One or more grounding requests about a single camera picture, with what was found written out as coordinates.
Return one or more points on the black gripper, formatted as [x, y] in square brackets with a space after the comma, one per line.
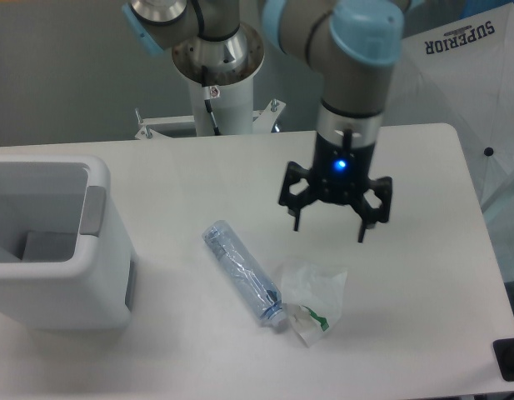
[342, 175]

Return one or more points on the white push-lid trash can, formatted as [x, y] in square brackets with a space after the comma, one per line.
[66, 259]

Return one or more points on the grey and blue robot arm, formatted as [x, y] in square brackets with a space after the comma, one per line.
[354, 45]

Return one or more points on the clear plastic wrapper green print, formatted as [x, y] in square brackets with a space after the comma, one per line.
[313, 296]

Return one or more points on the clear crushed plastic bottle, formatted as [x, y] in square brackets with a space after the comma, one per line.
[254, 285]

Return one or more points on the white umbrella with text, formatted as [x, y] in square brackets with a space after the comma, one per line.
[462, 74]

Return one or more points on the black device at table edge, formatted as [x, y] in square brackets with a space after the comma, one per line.
[504, 351]

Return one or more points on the white metal base frame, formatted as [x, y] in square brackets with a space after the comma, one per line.
[275, 117]

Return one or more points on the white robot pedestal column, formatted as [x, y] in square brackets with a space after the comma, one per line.
[222, 70]

